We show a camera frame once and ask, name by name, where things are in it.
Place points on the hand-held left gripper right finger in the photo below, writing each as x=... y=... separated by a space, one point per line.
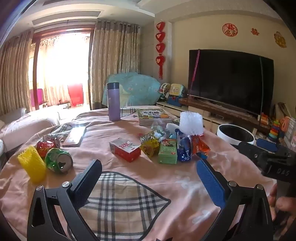
x=209 y=180

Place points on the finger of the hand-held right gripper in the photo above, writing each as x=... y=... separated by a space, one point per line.
x=249 y=151
x=266 y=144

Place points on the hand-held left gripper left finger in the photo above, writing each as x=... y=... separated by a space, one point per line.
x=92 y=176

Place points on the white trash bin black liner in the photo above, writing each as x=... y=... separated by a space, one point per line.
x=222 y=136

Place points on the red snack wrapper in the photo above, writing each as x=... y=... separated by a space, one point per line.
x=199 y=144

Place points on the green carton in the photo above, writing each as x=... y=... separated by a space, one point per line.
x=167 y=151

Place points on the yellow snack wrapper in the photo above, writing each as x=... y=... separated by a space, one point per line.
x=150 y=144

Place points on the person's right hand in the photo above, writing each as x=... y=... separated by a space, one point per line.
x=285 y=205

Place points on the orange toy piano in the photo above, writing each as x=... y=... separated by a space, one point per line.
x=264 y=119

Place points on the green crushed can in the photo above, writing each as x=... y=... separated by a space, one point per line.
x=57 y=161

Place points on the red white small box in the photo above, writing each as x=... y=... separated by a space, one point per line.
x=124 y=153

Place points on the blue snack packet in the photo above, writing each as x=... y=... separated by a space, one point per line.
x=183 y=148

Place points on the white smartphone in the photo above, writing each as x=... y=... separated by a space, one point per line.
x=74 y=136

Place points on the red crushed can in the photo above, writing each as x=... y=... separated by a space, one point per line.
x=46 y=146

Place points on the yellow foam fruit net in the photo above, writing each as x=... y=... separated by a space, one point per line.
x=31 y=164

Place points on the white tissue pack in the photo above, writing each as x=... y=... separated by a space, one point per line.
x=173 y=126

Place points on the white TV cabinet brown top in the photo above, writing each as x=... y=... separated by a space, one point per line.
x=198 y=105

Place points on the crumpled green white wrapper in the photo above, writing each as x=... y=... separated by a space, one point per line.
x=159 y=129

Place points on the black television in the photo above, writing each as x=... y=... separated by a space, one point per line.
x=231 y=81

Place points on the purple thermos bottle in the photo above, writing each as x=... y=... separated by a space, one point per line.
x=113 y=102

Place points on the white pillow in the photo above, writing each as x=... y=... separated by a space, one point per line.
x=30 y=129

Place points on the stack of children's books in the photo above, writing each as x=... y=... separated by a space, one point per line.
x=150 y=114

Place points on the blue toy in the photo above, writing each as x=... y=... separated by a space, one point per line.
x=174 y=101

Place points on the magenta chair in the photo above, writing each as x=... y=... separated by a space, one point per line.
x=37 y=97

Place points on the pink thin rod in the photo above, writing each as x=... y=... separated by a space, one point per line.
x=193 y=71

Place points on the blue floral cover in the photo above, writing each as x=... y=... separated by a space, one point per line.
x=138 y=88

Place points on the white toy fan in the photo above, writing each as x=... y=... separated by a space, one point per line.
x=164 y=88

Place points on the beige patterned curtain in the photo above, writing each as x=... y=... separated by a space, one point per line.
x=13 y=74
x=113 y=58

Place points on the red heart hanging decoration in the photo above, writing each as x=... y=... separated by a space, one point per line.
x=160 y=37

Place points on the gold wall sticker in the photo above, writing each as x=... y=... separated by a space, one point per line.
x=280 y=39

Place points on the small red wall sticker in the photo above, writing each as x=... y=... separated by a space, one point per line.
x=254 y=31

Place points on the red round wall sticker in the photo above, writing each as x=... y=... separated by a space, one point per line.
x=230 y=29

